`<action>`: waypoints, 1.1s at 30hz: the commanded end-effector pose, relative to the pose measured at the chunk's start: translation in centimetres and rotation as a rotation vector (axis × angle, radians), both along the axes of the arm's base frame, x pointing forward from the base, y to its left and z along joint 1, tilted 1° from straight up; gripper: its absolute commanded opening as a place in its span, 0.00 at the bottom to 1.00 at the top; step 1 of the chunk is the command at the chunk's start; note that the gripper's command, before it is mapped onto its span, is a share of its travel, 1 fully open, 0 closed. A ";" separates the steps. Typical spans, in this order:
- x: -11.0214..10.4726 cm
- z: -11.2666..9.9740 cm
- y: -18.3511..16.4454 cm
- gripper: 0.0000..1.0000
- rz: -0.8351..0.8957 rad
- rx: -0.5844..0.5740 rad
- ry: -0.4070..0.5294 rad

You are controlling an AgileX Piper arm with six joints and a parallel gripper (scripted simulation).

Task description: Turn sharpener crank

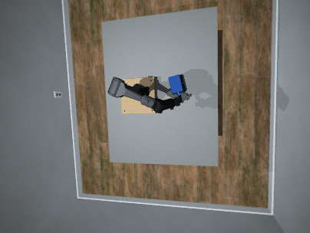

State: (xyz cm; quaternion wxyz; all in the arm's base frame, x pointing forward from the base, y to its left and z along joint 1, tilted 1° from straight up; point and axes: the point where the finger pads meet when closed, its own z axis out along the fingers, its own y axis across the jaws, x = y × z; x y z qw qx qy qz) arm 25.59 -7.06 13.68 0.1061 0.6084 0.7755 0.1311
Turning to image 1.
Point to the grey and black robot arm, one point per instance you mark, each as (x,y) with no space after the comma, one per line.
(141,93)

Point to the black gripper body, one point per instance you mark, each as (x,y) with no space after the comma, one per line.
(174,102)

